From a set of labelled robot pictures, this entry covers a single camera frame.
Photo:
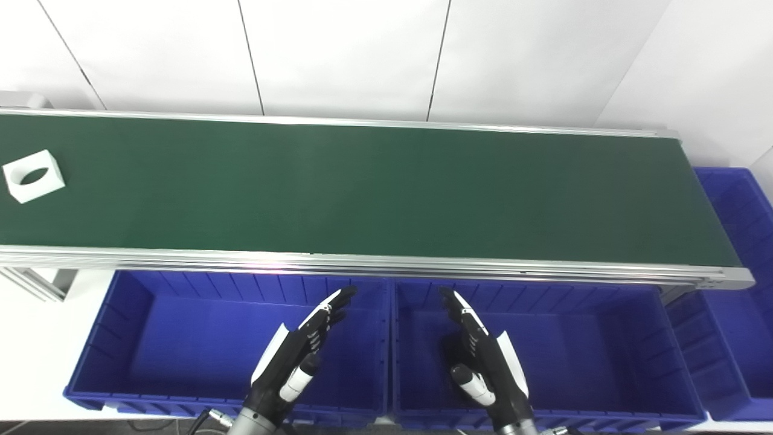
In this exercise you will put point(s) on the left robot hand, white-black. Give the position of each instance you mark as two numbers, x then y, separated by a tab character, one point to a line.
284	362

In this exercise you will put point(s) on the right robot hand, white-black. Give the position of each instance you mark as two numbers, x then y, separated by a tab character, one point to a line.
492	368

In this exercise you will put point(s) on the white square part with hole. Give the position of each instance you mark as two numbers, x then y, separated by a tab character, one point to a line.
18	192

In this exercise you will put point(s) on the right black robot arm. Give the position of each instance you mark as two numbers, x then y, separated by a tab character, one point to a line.
518	429

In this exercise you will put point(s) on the blue plastic bin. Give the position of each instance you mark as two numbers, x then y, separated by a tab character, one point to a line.
580	350
199	344
737	326

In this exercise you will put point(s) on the aluminium conveyor leg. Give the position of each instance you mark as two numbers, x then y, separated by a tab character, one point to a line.
42	283

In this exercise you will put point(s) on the grey conveyor end housing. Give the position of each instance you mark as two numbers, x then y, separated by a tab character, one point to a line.
24	99

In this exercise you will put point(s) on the green conveyor belt, aluminium frame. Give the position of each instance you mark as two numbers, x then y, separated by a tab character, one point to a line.
362	187

